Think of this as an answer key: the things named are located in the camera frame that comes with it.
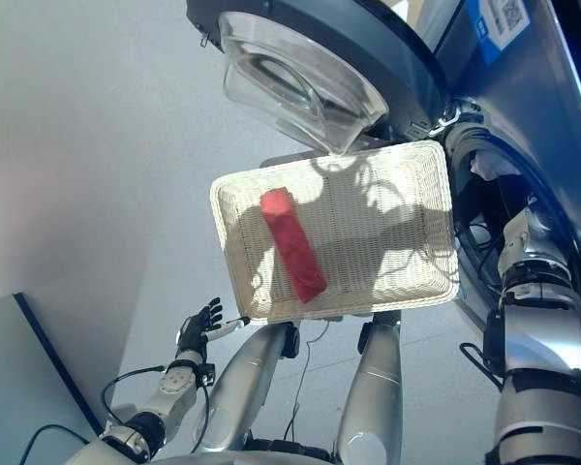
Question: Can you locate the silver right robot leg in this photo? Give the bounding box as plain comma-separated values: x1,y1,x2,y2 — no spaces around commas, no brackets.
335,309,404,465

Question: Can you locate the silver robot leg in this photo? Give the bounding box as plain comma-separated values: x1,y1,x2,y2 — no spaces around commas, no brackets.
193,321,302,454
335,309,404,465

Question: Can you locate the round glass washer door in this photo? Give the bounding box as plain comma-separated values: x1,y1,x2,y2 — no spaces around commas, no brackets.
184,0,447,157

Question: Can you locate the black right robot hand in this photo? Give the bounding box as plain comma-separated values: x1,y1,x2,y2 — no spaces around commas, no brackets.
487,177,539,220

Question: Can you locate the black cable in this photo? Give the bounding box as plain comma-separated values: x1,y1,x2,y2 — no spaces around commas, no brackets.
25,364,212,457
458,340,507,391

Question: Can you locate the silver left robot leg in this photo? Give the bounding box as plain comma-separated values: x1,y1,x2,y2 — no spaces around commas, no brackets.
193,321,302,454

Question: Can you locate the silver robot torso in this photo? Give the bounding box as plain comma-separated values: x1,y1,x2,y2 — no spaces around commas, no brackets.
149,435,336,465

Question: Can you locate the dark grey washing machine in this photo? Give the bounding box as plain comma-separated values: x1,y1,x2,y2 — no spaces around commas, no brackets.
391,0,581,343

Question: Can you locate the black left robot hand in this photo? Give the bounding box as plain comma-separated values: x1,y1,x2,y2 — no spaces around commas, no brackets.
174,295,252,362

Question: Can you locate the cream wicker basket tray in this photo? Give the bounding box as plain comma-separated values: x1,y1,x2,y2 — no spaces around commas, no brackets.
208,139,463,326

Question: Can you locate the thin black wire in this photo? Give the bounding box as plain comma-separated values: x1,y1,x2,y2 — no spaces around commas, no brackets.
285,319,331,443

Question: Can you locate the blue white label sticker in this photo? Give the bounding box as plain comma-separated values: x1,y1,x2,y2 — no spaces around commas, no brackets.
464,0,532,67

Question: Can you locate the red cloth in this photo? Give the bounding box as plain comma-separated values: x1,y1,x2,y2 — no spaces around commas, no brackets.
259,189,328,304

